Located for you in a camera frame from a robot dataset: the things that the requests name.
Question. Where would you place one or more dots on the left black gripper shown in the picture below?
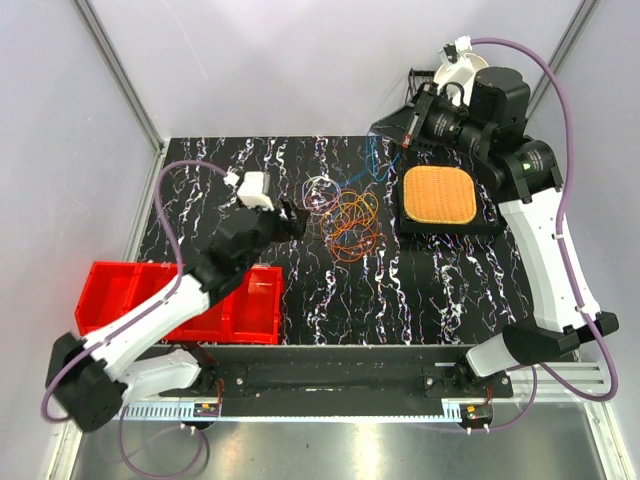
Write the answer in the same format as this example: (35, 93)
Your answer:
(287, 229)

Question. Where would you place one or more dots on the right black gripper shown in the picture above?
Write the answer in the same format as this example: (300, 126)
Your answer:
(426, 100)

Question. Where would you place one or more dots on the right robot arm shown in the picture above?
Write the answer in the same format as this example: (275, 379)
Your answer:
(488, 124)

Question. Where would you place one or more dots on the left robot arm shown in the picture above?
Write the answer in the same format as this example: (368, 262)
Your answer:
(93, 378)

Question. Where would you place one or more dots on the orange woven mat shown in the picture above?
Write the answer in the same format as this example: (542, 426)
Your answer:
(439, 195)

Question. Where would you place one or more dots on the white bowl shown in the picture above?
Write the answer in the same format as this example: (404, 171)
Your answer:
(463, 72)

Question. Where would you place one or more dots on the red divided plastic bin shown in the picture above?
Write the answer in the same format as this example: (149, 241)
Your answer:
(250, 315)

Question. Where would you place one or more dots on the black square tray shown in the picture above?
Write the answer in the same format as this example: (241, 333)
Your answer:
(487, 221)

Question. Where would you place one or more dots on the black wire dish rack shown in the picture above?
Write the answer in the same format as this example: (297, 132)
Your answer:
(417, 85)

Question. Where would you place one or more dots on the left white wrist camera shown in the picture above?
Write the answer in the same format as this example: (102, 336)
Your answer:
(252, 189)

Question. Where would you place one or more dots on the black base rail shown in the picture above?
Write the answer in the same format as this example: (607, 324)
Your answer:
(430, 371)

